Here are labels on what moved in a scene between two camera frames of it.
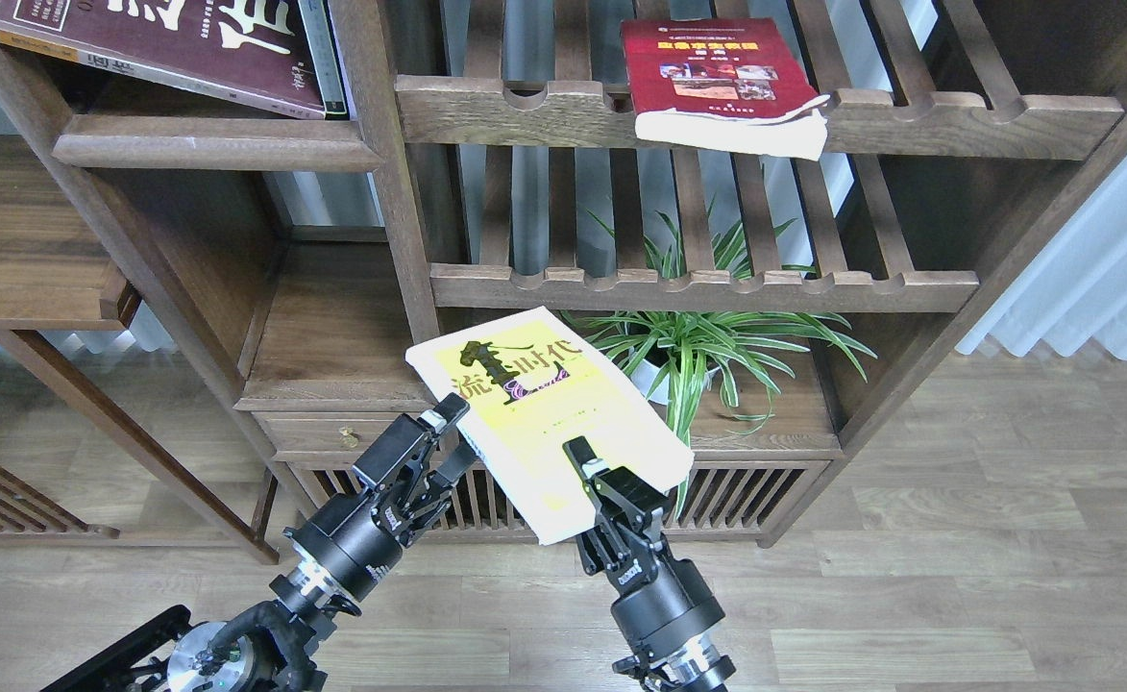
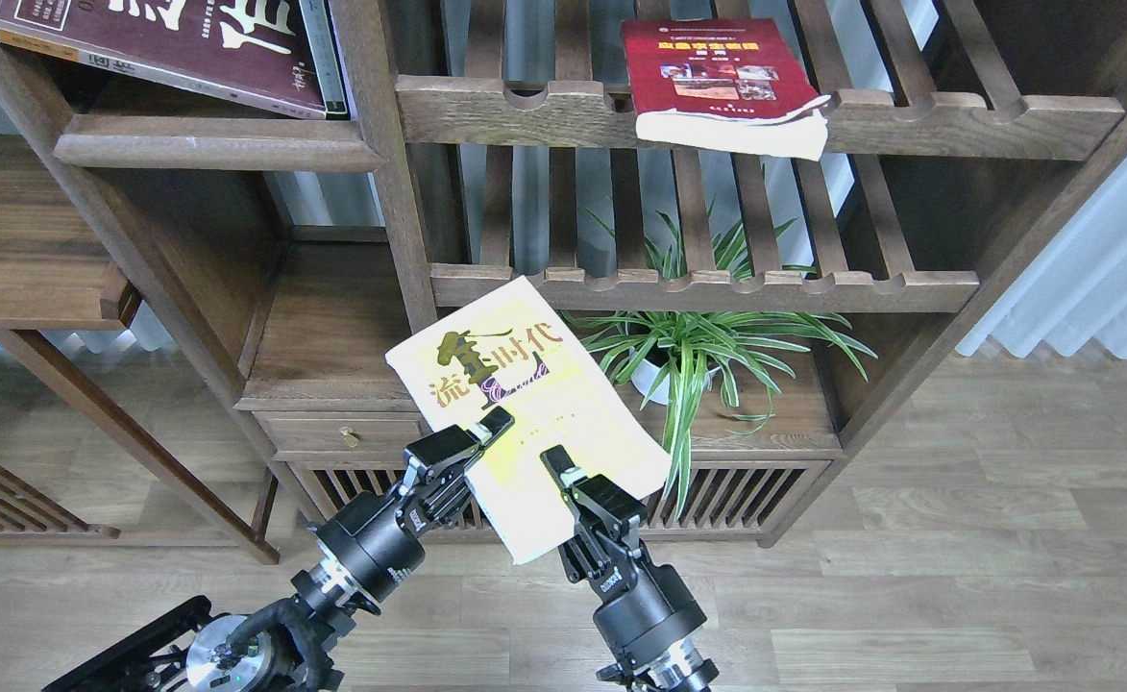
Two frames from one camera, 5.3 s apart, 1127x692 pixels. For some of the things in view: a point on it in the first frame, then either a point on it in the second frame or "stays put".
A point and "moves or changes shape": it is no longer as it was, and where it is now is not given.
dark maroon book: [254, 52] stays put
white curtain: [1109, 272] stays put
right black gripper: [663, 602] to [646, 608]
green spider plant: [684, 349] stays put
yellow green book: [528, 385] moves or changes shape
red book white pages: [724, 84] stays put
